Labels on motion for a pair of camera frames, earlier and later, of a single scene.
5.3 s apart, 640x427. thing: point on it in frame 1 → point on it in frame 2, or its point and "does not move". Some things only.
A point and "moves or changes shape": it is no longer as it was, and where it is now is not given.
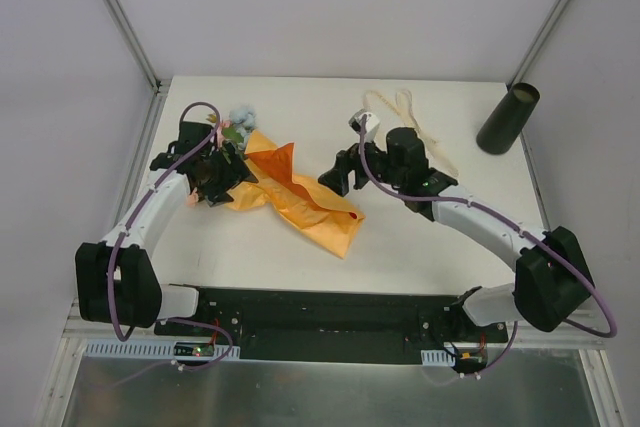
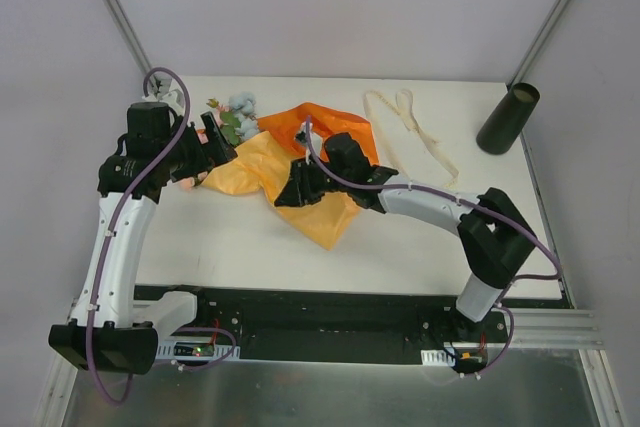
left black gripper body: x=226 y=179 → x=209 y=142
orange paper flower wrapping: x=335 y=225 moves or changes shape
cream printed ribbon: x=404 y=102 does not move
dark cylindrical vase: x=508 y=118 does not move
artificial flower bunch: x=232 y=132 moves or changes shape
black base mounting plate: x=351 y=325 does not move
